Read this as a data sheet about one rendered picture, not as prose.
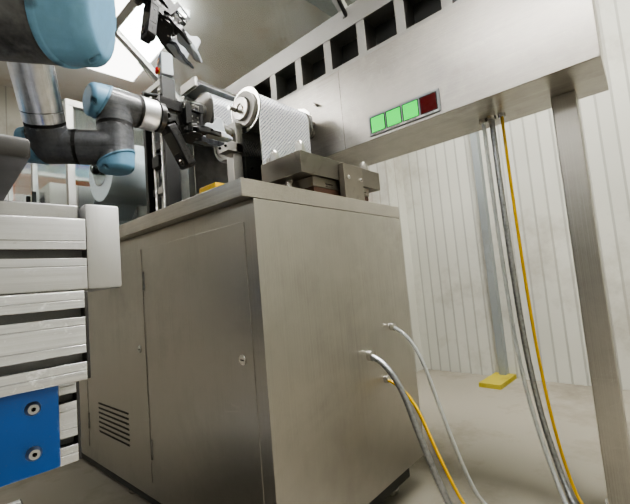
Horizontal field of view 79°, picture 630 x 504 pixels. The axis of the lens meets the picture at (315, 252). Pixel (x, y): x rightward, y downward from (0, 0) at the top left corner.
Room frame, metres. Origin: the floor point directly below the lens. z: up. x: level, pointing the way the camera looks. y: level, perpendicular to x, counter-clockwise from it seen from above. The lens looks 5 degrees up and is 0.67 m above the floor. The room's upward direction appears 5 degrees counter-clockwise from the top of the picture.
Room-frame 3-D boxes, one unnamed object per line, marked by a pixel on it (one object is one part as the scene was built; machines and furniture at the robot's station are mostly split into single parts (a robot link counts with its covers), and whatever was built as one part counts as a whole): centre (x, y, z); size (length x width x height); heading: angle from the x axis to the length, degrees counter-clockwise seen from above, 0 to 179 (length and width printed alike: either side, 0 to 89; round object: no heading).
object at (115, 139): (0.83, 0.44, 1.01); 0.11 x 0.08 x 0.11; 108
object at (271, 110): (1.38, 0.21, 1.16); 0.39 x 0.23 x 0.51; 49
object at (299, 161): (1.20, -0.05, 1.00); 0.40 x 0.16 x 0.06; 139
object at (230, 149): (1.19, 0.24, 1.05); 0.06 x 0.05 x 0.31; 139
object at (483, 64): (1.96, 0.39, 1.29); 3.10 x 0.28 x 0.30; 49
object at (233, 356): (1.85, 0.87, 0.43); 2.52 x 0.64 x 0.86; 49
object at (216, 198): (1.84, 0.88, 0.88); 2.52 x 0.66 x 0.04; 49
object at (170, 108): (0.95, 0.32, 1.12); 0.12 x 0.08 x 0.09; 139
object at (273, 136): (1.25, 0.06, 1.11); 0.23 x 0.01 x 0.18; 139
